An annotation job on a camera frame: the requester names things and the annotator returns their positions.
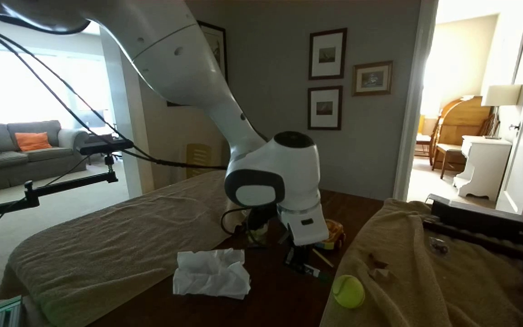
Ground black camera on boom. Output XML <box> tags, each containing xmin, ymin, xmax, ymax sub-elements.
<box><xmin>79</xmin><ymin>139</ymin><xmax>133</xmax><ymax>156</ymax></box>

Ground orange cushion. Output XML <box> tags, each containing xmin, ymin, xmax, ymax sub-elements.
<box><xmin>15</xmin><ymin>132</ymin><xmax>52</xmax><ymax>152</ymax></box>

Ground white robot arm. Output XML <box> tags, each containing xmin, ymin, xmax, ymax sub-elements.
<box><xmin>0</xmin><ymin>0</ymin><xmax>329</xmax><ymax>247</ymax></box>

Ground wooden pencil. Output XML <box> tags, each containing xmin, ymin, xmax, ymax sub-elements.
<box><xmin>311</xmin><ymin>247</ymin><xmax>335</xmax><ymax>268</ymax></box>

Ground yellow green tennis ball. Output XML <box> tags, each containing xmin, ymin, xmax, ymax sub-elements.
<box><xmin>333</xmin><ymin>274</ymin><xmax>366</xmax><ymax>308</ymax></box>

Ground black framed picture behind arm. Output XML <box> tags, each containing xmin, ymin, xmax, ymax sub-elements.
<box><xmin>201</xmin><ymin>21</ymin><xmax>228</xmax><ymax>74</ymax></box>

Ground lower framed picture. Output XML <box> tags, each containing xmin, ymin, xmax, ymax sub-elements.
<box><xmin>308</xmin><ymin>85</ymin><xmax>344</xmax><ymax>130</ymax></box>

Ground grey sofa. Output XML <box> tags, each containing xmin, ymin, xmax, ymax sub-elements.
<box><xmin>0</xmin><ymin>119</ymin><xmax>90</xmax><ymax>188</ymax></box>

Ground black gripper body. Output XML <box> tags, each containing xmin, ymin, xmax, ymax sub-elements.
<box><xmin>246</xmin><ymin>205</ymin><xmax>329</xmax><ymax>263</ymax></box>

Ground large beige cloth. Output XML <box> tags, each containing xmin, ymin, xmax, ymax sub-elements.
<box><xmin>0</xmin><ymin>172</ymin><xmax>228</xmax><ymax>327</ymax></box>

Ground white side table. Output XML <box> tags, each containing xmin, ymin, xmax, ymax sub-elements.
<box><xmin>455</xmin><ymin>136</ymin><xmax>513</xmax><ymax>201</ymax></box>

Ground upper framed picture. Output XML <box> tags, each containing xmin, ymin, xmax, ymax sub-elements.
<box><xmin>309</xmin><ymin>29</ymin><xmax>348</xmax><ymax>79</ymax></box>

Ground orange toy truck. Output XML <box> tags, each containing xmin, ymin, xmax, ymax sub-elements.
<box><xmin>322</xmin><ymin>219</ymin><xmax>346</xmax><ymax>250</ymax></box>

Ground long black box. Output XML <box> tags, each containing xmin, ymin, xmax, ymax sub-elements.
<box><xmin>424</xmin><ymin>194</ymin><xmax>523</xmax><ymax>256</ymax></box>

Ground olive beige cloth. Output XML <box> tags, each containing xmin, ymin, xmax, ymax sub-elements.
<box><xmin>320</xmin><ymin>199</ymin><xmax>523</xmax><ymax>327</ymax></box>

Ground wooden chair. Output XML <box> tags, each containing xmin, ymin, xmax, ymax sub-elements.
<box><xmin>429</xmin><ymin>96</ymin><xmax>493</xmax><ymax>176</ymax></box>

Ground framed picture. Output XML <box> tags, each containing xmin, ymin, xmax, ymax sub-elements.
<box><xmin>355</xmin><ymin>59</ymin><xmax>393</xmax><ymax>96</ymax></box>
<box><xmin>308</xmin><ymin>85</ymin><xmax>344</xmax><ymax>130</ymax></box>
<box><xmin>309</xmin><ymin>29</ymin><xmax>348</xmax><ymax>79</ymax></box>

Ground white crumpled paper towel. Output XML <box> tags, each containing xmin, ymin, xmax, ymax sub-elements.
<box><xmin>173</xmin><ymin>248</ymin><xmax>251</xmax><ymax>299</ymax></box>

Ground right framed picture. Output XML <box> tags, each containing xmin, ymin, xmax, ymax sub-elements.
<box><xmin>355</xmin><ymin>59</ymin><xmax>393</xmax><ymax>96</ymax></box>

